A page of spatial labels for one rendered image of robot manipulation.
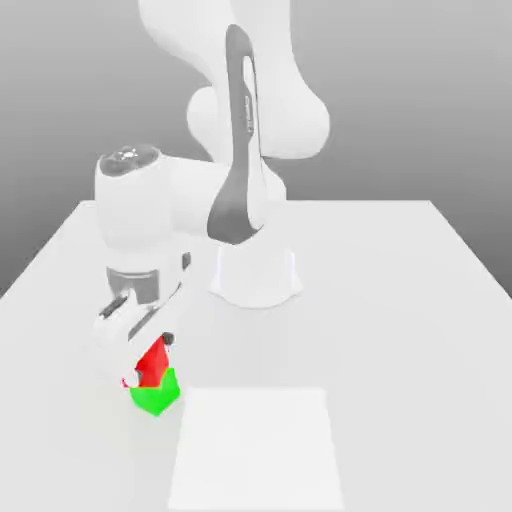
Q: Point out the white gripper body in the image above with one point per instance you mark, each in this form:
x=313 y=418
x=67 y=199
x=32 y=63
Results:
x=120 y=348

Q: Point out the small red cube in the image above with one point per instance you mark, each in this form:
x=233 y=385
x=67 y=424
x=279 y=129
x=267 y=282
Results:
x=154 y=360

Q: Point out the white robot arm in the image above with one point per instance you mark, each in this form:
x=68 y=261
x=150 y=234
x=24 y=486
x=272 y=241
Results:
x=264 y=100

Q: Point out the small green cube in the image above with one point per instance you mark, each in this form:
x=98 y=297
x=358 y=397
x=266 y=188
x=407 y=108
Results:
x=155 y=400

